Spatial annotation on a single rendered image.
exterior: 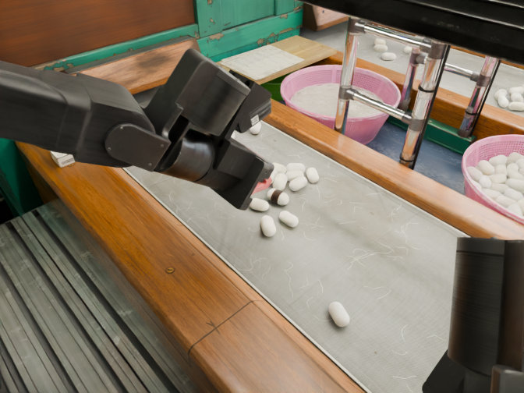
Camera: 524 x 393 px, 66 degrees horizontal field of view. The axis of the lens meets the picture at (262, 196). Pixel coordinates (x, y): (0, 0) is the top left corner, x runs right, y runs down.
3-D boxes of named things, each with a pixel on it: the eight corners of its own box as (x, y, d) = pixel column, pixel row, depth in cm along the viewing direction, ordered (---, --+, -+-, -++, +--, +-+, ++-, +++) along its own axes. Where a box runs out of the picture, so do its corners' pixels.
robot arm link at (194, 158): (207, 118, 47) (162, 96, 42) (234, 143, 44) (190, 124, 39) (175, 164, 49) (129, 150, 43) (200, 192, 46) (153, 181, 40)
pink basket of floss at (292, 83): (400, 161, 86) (411, 122, 80) (275, 154, 88) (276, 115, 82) (383, 101, 107) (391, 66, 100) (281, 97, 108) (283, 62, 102)
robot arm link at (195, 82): (228, 70, 46) (136, 7, 38) (265, 100, 41) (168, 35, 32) (174, 151, 49) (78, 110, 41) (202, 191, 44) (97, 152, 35)
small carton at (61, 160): (60, 168, 69) (56, 158, 68) (52, 159, 71) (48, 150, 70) (93, 154, 72) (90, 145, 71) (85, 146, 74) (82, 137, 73)
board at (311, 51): (242, 92, 91) (242, 86, 90) (203, 71, 99) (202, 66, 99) (337, 54, 108) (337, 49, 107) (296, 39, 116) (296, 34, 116)
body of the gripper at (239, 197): (221, 132, 54) (182, 115, 48) (274, 167, 49) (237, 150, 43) (199, 175, 55) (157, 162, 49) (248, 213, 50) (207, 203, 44)
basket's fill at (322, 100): (341, 161, 85) (345, 138, 81) (268, 121, 97) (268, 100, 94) (401, 124, 96) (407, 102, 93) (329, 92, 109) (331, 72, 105)
